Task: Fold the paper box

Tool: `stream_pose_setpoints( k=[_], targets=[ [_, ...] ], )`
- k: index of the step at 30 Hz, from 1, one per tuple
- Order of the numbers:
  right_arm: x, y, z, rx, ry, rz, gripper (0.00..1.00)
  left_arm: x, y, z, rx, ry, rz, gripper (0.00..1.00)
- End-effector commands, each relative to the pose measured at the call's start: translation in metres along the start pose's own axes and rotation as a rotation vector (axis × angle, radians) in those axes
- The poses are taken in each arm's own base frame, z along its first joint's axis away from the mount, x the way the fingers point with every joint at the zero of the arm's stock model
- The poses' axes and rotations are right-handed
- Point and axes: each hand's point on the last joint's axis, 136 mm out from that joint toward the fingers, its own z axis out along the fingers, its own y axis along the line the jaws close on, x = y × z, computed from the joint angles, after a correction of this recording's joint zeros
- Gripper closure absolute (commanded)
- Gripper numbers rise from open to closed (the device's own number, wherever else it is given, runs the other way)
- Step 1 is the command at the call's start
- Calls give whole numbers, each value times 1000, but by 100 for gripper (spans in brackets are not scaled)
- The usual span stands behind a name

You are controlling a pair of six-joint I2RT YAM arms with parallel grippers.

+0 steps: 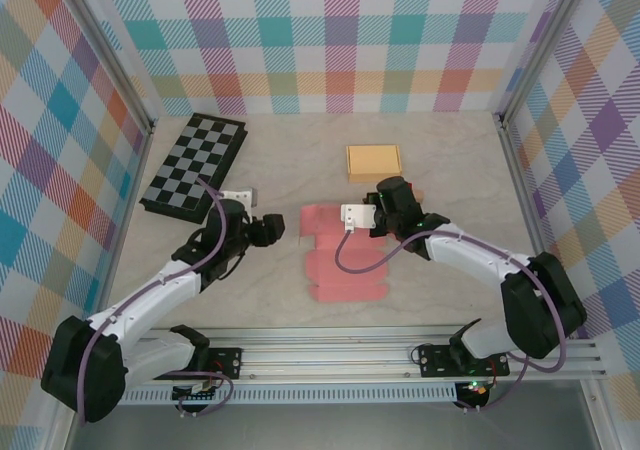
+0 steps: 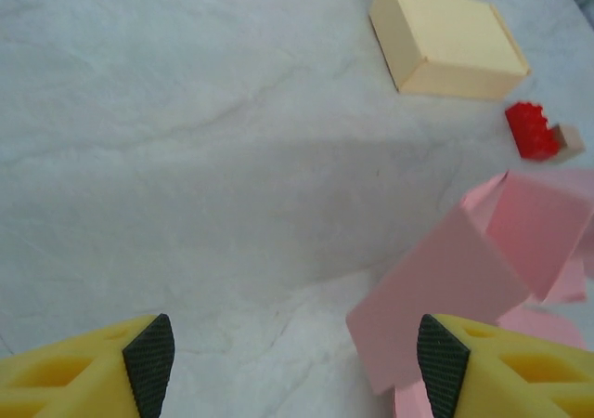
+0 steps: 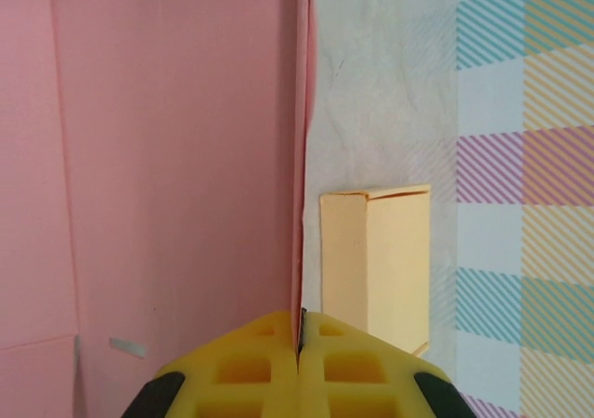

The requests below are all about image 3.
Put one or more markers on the pink paper box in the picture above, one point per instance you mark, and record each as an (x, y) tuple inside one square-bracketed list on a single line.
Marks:
[(162, 158)]

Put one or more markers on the orange paper box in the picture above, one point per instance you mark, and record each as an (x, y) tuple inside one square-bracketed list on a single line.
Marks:
[(394, 260)]

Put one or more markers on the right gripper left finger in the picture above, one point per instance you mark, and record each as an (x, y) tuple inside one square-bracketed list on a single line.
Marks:
[(232, 381)]

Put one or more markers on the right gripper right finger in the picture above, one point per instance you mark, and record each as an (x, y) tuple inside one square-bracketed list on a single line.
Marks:
[(362, 381)]

